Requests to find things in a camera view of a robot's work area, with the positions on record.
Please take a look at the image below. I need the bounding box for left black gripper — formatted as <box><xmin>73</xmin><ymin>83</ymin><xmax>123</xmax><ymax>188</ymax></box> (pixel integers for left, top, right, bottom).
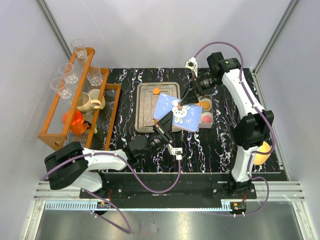
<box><xmin>142</xmin><ymin>111</ymin><xmax>175</xmax><ymax>160</ymax></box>

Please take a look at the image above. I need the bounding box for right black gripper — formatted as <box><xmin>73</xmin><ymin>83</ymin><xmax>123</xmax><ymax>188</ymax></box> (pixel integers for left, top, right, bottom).
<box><xmin>180</xmin><ymin>72</ymin><xmax>222</xmax><ymax>107</ymax></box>

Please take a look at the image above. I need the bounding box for silver tin lid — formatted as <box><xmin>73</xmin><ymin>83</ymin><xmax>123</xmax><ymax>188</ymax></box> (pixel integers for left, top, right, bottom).
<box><xmin>153</xmin><ymin>93</ymin><xmax>202</xmax><ymax>132</ymax></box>

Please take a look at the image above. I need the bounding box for pink sandwich cookie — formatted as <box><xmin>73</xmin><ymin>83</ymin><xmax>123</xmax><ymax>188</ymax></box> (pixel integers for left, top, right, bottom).
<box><xmin>202</xmin><ymin>115</ymin><xmax>212</xmax><ymax>124</ymax></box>

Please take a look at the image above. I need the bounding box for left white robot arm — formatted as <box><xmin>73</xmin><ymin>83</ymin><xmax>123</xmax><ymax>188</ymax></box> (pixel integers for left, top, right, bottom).
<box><xmin>42</xmin><ymin>111</ymin><xmax>183</xmax><ymax>198</ymax></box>

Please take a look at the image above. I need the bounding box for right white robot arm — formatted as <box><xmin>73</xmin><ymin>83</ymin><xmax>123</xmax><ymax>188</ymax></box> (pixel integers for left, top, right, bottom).
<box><xmin>180</xmin><ymin>52</ymin><xmax>274</xmax><ymax>199</ymax></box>

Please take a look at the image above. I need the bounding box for white paper cup back right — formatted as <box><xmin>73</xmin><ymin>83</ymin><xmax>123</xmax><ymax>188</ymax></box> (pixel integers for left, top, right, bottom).
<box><xmin>201</xmin><ymin>98</ymin><xmax>212</xmax><ymax>112</ymax></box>

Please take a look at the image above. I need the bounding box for white paper cup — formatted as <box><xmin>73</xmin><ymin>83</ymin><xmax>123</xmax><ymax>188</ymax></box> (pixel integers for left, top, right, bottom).
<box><xmin>201</xmin><ymin>98</ymin><xmax>212</xmax><ymax>112</ymax></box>
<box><xmin>201</xmin><ymin>112</ymin><xmax>213</xmax><ymax>124</ymax></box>

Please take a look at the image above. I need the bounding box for white paper cup front right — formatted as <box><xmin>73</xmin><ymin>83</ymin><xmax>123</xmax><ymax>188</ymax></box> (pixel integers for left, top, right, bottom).
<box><xmin>201</xmin><ymin>112</ymin><xmax>213</xmax><ymax>124</ymax></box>

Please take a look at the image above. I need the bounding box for tan round cookie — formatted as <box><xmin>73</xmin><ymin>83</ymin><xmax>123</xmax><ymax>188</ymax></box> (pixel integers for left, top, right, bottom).
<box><xmin>153</xmin><ymin>87</ymin><xmax>160</xmax><ymax>95</ymax></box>

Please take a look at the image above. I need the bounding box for steel baking tray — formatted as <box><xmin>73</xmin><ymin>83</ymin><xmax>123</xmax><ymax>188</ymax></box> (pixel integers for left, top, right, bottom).
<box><xmin>135</xmin><ymin>82</ymin><xmax>180</xmax><ymax>134</ymax></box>

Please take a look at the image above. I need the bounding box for cream paper liner stack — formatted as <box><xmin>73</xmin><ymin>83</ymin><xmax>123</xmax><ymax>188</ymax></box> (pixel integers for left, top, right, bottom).
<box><xmin>88</xmin><ymin>89</ymin><xmax>106</xmax><ymax>110</ymax></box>

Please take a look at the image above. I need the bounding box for orange wooden rack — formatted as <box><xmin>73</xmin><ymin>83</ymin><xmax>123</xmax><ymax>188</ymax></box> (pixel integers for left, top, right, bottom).
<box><xmin>38</xmin><ymin>47</ymin><xmax>121</xmax><ymax>151</ymax></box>

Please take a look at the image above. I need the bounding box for beige ceramic cup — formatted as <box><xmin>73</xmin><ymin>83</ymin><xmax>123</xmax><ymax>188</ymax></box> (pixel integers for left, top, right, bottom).
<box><xmin>75</xmin><ymin>92</ymin><xmax>102</xmax><ymax>114</ymax></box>

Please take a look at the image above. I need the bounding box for yellow plastic plate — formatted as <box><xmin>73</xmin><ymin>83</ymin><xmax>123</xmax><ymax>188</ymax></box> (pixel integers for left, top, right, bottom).
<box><xmin>253</xmin><ymin>141</ymin><xmax>271</xmax><ymax>166</ymax></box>

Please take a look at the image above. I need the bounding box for orange plastic cup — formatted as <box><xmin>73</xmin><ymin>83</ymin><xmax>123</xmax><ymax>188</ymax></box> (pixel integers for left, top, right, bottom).
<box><xmin>69</xmin><ymin>109</ymin><xmax>92</xmax><ymax>135</ymax></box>

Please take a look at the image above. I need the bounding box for clear glass cup lower shelf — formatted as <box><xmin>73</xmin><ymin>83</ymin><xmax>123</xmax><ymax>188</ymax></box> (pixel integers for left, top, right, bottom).
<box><xmin>87</xmin><ymin>66</ymin><xmax>103</xmax><ymax>87</ymax></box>

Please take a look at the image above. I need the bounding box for clear glass cup middle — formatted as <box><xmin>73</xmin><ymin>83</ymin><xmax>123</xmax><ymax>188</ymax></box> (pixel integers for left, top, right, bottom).
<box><xmin>58</xmin><ymin>63</ymin><xmax>78</xmax><ymax>85</ymax></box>

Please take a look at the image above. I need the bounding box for clear glass cup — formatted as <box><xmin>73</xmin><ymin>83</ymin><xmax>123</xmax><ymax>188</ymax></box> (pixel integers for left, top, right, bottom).
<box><xmin>58</xmin><ymin>63</ymin><xmax>78</xmax><ymax>85</ymax></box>
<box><xmin>70</xmin><ymin>38</ymin><xmax>88</xmax><ymax>59</ymax></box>
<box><xmin>50</xmin><ymin>77</ymin><xmax>72</xmax><ymax>99</ymax></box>

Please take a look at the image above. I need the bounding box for clear glass cup near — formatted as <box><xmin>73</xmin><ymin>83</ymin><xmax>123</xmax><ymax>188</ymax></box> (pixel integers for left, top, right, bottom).
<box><xmin>50</xmin><ymin>77</ymin><xmax>72</xmax><ymax>99</ymax></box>

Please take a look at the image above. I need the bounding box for clear glass cup far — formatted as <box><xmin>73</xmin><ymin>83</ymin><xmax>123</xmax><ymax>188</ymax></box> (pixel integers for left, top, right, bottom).
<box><xmin>70</xmin><ymin>38</ymin><xmax>88</xmax><ymax>59</ymax></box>

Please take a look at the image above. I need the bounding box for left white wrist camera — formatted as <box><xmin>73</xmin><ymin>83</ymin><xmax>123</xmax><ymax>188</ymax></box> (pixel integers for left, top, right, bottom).
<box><xmin>167</xmin><ymin>144</ymin><xmax>183</xmax><ymax>161</ymax></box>

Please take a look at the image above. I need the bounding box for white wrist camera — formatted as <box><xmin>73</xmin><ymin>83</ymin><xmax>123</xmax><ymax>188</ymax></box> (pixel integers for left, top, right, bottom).
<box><xmin>185</xmin><ymin>56</ymin><xmax>198</xmax><ymax>78</ymax></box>
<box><xmin>167</xmin><ymin>144</ymin><xmax>183</xmax><ymax>161</ymax></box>

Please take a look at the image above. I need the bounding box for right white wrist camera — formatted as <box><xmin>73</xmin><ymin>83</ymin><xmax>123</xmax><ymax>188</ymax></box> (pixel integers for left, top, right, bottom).
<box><xmin>185</xmin><ymin>56</ymin><xmax>198</xmax><ymax>78</ymax></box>

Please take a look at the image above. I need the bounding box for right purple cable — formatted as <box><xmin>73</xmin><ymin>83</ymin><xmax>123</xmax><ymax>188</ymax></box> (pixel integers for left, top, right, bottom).
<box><xmin>193</xmin><ymin>41</ymin><xmax>276</xmax><ymax>217</ymax></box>

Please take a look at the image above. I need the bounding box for purple cable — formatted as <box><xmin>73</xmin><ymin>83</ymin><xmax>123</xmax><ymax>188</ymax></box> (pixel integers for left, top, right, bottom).
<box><xmin>41</xmin><ymin>153</ymin><xmax>182</xmax><ymax>235</ymax></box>
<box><xmin>193</xmin><ymin>41</ymin><xmax>276</xmax><ymax>217</ymax></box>

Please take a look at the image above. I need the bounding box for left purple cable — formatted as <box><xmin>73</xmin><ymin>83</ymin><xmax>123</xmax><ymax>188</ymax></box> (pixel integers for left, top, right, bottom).
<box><xmin>41</xmin><ymin>153</ymin><xmax>182</xmax><ymax>235</ymax></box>

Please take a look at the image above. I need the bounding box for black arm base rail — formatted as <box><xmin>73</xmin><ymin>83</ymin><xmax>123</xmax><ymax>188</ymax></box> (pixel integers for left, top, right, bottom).
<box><xmin>94</xmin><ymin>172</ymin><xmax>257</xmax><ymax>209</ymax></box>

